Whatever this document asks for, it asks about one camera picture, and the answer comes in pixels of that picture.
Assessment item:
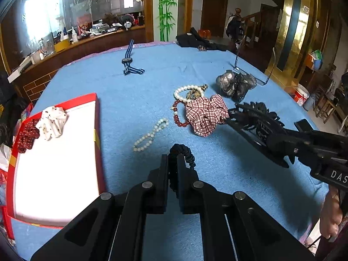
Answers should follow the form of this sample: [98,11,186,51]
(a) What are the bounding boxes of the green bamboo wall decal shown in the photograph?
[154,0,178,42]

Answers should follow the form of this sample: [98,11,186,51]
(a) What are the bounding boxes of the small pearl bracelet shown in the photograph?
[133,118,169,153]

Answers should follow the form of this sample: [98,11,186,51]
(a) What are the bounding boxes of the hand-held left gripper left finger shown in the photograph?
[30,154,169,261]

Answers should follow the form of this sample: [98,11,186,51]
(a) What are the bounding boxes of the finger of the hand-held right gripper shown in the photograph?
[225,118,290,168]
[228,104,283,137]

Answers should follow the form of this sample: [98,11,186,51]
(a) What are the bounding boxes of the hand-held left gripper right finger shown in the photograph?
[177,154,316,261]

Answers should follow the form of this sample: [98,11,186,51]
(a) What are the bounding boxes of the brown wooden door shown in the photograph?
[201,0,229,38]

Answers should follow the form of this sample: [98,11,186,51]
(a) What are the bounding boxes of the wooden chair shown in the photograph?
[313,87,348,136]

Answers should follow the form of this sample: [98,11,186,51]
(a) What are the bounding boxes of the person's right hand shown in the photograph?
[319,190,344,242]

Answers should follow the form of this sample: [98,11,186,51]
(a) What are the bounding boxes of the leopard bead bracelet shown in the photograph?
[186,84,208,101]

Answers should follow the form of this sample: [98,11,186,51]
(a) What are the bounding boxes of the flat white box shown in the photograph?
[8,57,35,83]

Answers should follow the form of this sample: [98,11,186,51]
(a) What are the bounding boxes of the dark coat on post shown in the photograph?
[226,8,246,41]

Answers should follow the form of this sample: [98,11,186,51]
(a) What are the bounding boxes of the black ruffled scrunchie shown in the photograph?
[167,143,196,199]

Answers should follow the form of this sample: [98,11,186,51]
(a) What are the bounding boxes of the red dotted scrunchie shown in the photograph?
[17,118,41,154]

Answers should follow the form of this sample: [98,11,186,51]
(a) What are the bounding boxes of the blue tablecloth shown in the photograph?
[12,42,331,261]

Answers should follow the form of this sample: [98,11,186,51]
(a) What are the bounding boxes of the red plaid scrunchie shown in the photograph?
[185,94,230,137]

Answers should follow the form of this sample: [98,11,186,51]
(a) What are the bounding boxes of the large pearl bracelet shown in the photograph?
[173,85,204,104]

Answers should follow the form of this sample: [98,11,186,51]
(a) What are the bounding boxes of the thin frame eyeglasses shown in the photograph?
[233,47,276,86]

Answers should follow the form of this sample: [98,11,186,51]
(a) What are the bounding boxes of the red box with white inside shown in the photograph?
[5,92,107,229]

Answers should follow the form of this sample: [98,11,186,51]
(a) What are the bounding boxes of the black cloth bag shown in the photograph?
[176,27,229,52]

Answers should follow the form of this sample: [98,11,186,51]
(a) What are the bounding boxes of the white dotted scrunchie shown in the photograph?
[35,106,68,142]

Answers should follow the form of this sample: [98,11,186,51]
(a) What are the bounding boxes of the large etched wall mirror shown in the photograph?
[0,0,153,68]

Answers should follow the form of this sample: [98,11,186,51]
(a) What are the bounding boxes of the gold pillar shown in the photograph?
[265,0,340,87]

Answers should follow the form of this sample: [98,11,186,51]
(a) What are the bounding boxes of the dark red bead bracelet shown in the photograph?
[171,100,195,128]

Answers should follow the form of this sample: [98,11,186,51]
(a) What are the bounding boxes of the wooden counter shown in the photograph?
[8,24,147,104]

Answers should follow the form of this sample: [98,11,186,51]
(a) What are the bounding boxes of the black organza scrunchie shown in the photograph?
[231,73,257,102]

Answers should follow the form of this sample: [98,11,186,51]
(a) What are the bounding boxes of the black hair claw clip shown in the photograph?
[242,101,285,139]

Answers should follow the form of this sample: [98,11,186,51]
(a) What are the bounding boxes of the white plastic bucket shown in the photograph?
[295,84,310,106]

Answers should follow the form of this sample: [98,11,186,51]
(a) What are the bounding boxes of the yellow box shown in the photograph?
[54,38,70,52]

